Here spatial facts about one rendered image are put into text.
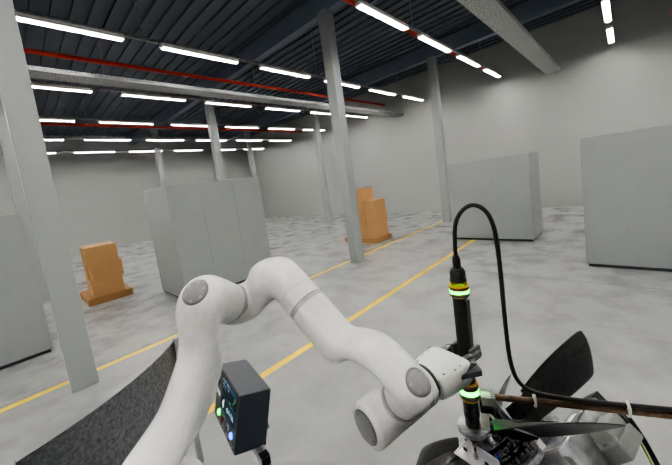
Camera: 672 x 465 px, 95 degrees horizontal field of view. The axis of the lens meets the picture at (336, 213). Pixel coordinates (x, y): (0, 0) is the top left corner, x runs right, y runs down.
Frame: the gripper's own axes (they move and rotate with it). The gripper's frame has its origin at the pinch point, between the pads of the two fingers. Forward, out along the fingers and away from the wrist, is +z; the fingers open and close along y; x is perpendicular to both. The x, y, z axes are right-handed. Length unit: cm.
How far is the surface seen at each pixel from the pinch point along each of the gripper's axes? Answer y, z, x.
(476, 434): 1.9, -2.3, -19.2
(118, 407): -157, -79, -57
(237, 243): -622, 131, -60
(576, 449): 12.2, 24.6, -34.3
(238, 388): -62, -38, -20
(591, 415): 11, 39, -34
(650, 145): -57, 548, 25
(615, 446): 18.6, 30.7, -33.2
